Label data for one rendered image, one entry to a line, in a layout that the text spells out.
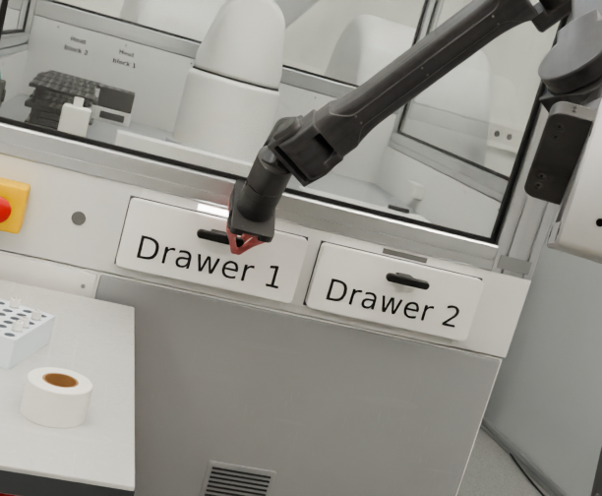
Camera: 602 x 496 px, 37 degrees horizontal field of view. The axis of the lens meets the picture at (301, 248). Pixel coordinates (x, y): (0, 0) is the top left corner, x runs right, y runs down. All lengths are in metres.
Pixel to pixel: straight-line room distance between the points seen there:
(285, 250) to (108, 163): 0.31
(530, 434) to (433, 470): 1.89
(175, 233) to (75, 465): 0.58
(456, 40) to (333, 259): 0.46
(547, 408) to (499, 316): 1.89
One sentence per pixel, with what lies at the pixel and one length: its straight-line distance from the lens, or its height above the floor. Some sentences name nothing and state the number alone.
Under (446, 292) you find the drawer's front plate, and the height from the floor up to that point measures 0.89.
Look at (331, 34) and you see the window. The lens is 1.47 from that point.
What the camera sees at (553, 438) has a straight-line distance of 3.45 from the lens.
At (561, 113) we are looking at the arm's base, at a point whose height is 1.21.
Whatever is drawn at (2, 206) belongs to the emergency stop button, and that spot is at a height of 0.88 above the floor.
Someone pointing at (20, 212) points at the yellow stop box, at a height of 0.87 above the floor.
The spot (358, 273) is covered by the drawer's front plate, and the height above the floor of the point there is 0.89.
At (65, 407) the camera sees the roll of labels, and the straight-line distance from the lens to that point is 1.00.
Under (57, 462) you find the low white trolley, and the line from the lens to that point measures 0.95.
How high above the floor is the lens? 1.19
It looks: 11 degrees down
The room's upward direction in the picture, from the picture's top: 16 degrees clockwise
